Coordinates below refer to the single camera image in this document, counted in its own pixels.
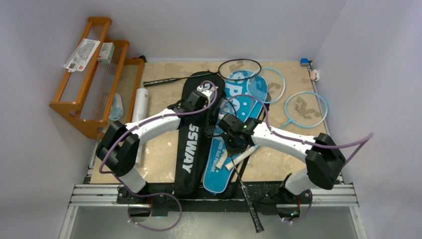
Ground white plastic package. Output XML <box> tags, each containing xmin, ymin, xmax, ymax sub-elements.
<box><xmin>63</xmin><ymin>38</ymin><xmax>100</xmax><ymax>73</ymax></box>

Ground small white green box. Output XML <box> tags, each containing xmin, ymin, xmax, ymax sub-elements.
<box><xmin>97</xmin><ymin>42</ymin><xmax>115</xmax><ymax>64</ymax></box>

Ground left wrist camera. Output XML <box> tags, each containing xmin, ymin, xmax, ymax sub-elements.
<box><xmin>197</xmin><ymin>89</ymin><xmax>215</xmax><ymax>101</ymax></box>

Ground wooden shelf rack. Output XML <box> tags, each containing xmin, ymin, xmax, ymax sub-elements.
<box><xmin>49</xmin><ymin>16</ymin><xmax>146</xmax><ymax>139</ymax></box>

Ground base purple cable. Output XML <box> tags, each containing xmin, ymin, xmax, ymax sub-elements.
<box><xmin>126</xmin><ymin>193</ymin><xmax>183</xmax><ymax>232</ymax></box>

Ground blue racket bag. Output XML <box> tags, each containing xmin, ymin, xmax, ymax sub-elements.
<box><xmin>203</xmin><ymin>70</ymin><xmax>262</xmax><ymax>195</ymax></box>

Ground black Crossway racket bag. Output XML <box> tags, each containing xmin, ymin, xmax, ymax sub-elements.
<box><xmin>174</xmin><ymin>71</ymin><xmax>225</xmax><ymax>197</ymax></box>

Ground blue racket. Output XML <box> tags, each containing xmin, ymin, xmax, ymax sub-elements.
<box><xmin>225</xmin><ymin>91</ymin><xmax>329</xmax><ymax>171</ymax></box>
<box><xmin>215</xmin><ymin>67</ymin><xmax>286</xmax><ymax>170</ymax></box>

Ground white shuttlecock tube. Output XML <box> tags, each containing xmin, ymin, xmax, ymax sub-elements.
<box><xmin>132</xmin><ymin>88</ymin><xmax>149</xmax><ymax>168</ymax></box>

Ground blue white wipes pack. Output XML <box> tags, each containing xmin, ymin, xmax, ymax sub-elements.
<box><xmin>108</xmin><ymin>93</ymin><xmax>123</xmax><ymax>121</ymax></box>

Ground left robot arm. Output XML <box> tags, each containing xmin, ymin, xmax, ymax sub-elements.
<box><xmin>96</xmin><ymin>90</ymin><xmax>215</xmax><ymax>204</ymax></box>

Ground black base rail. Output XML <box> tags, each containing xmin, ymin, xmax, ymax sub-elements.
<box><xmin>116</xmin><ymin>181</ymin><xmax>311</xmax><ymax>217</ymax></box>

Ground black racket handle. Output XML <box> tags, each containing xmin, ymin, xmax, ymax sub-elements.
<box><xmin>205</xmin><ymin>97</ymin><xmax>264</xmax><ymax>233</ymax></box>

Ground blue clip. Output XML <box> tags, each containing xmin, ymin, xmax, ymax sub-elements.
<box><xmin>300</xmin><ymin>58</ymin><xmax>311</xmax><ymax>68</ymax></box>

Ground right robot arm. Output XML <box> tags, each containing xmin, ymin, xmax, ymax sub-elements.
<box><xmin>217</xmin><ymin>113</ymin><xmax>346</xmax><ymax>203</ymax></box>

